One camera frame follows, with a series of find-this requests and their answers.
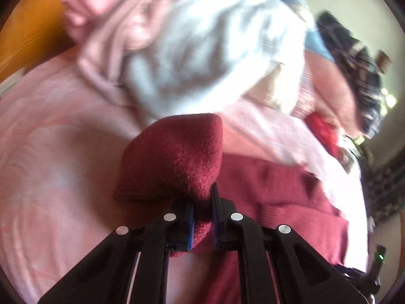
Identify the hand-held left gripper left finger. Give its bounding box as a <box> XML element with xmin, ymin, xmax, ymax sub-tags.
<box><xmin>38</xmin><ymin>197</ymin><xmax>194</xmax><ymax>304</ymax></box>

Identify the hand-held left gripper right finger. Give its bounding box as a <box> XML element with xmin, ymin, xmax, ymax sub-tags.
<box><xmin>210</xmin><ymin>183</ymin><xmax>368</xmax><ymax>304</ymax></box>

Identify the maroon knit garment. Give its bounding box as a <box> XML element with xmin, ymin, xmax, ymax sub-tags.
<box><xmin>114</xmin><ymin>113</ymin><xmax>350</xmax><ymax>304</ymax></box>

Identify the dark curtain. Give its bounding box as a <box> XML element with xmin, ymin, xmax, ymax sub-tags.
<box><xmin>364</xmin><ymin>158</ymin><xmax>405</xmax><ymax>222</ymax></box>

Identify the red cloth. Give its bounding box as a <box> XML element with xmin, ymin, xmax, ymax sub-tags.
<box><xmin>305</xmin><ymin>114</ymin><xmax>340</xmax><ymax>159</ymax></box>

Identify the pink patterned bedsheet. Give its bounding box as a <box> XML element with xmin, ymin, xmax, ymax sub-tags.
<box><xmin>0</xmin><ymin>46</ymin><xmax>371</xmax><ymax>304</ymax></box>

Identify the cream cloth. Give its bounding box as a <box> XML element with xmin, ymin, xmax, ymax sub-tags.
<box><xmin>250</xmin><ymin>70</ymin><xmax>298</xmax><ymax>113</ymax></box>

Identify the floral patterned cloth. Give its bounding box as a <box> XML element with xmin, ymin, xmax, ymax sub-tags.
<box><xmin>291</xmin><ymin>70</ymin><xmax>317</xmax><ymax>118</ymax></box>

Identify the dark plaid cloth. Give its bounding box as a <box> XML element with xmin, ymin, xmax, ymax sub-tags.
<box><xmin>316</xmin><ymin>11</ymin><xmax>385</xmax><ymax>138</ymax></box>

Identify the white ribbed garment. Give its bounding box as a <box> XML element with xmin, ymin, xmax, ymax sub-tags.
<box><xmin>123</xmin><ymin>0</ymin><xmax>307</xmax><ymax>124</ymax></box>

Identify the pink fuzzy blanket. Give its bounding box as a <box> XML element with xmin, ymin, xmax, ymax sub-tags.
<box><xmin>304</xmin><ymin>51</ymin><xmax>361</xmax><ymax>134</ymax></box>

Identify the pink garment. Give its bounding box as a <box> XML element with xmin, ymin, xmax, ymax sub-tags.
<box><xmin>62</xmin><ymin>0</ymin><xmax>190</xmax><ymax>108</ymax></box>

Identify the wooden headboard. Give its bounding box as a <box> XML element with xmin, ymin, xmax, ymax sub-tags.
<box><xmin>0</xmin><ymin>0</ymin><xmax>86</xmax><ymax>83</ymax></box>

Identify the woven wall basket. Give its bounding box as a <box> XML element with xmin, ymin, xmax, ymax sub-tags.
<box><xmin>376</xmin><ymin>51</ymin><xmax>393</xmax><ymax>73</ymax></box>

